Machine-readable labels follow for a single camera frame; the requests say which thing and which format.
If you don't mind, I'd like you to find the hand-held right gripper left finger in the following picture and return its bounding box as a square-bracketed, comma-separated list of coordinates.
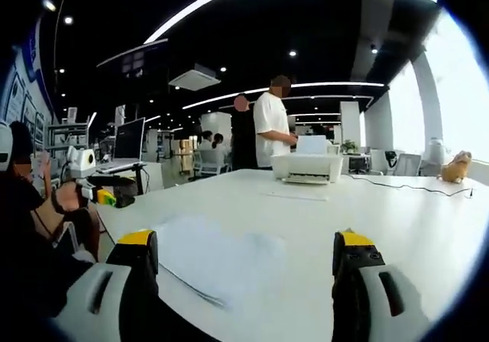
[51, 228, 161, 342]

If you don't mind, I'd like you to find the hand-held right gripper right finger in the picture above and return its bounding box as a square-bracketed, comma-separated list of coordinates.
[331, 230, 450, 342]

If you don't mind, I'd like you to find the stack of white printing papers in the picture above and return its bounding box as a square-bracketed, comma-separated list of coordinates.
[151, 215, 287, 308]

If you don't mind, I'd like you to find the stack of cardboard boxes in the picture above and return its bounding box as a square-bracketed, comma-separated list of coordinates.
[172, 139, 192, 174]

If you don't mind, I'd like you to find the person's left hand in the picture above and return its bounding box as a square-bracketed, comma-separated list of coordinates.
[53, 182, 87, 215]

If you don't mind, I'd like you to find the black laptop stand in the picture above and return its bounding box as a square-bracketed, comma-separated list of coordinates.
[89, 162, 150, 198]

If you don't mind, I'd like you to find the small black object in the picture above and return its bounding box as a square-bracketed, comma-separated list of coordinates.
[114, 188, 138, 208]

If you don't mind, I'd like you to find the brown chair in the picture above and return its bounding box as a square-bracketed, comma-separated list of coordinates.
[60, 206, 101, 262]

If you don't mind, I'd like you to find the grey metal shelf rack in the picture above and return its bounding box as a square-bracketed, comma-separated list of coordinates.
[45, 122, 95, 160]

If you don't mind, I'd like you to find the computer monitor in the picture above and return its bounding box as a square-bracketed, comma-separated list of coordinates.
[95, 117, 147, 173]

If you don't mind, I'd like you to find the white worn device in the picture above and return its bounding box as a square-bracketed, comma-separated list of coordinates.
[0, 123, 13, 172]

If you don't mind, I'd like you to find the white table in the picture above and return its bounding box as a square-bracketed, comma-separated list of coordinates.
[93, 168, 489, 342]

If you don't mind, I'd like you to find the hanging ceiling screen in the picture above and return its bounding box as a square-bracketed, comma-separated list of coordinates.
[121, 50, 146, 78]

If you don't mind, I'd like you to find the white office chair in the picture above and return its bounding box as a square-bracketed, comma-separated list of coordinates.
[193, 149, 230, 177]

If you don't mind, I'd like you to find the flat white panel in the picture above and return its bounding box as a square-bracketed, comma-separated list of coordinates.
[261, 191, 330, 202]

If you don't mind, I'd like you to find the grey office chair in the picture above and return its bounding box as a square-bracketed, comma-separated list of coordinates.
[393, 153, 423, 177]

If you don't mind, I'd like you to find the ceiling air conditioner unit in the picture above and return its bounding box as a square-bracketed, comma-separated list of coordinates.
[167, 63, 222, 90]

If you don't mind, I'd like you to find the white printer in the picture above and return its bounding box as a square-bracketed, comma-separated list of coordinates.
[270, 134, 344, 186]

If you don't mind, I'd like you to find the orange plush toy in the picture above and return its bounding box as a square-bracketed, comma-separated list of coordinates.
[441, 150, 473, 185]

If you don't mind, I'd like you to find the white round appliance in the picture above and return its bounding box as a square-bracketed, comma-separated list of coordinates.
[424, 137, 446, 166]

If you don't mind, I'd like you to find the blue white wall poster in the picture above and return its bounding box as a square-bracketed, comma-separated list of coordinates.
[0, 17, 58, 152]

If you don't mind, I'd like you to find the black power cable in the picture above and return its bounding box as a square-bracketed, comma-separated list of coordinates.
[349, 173, 474, 198]

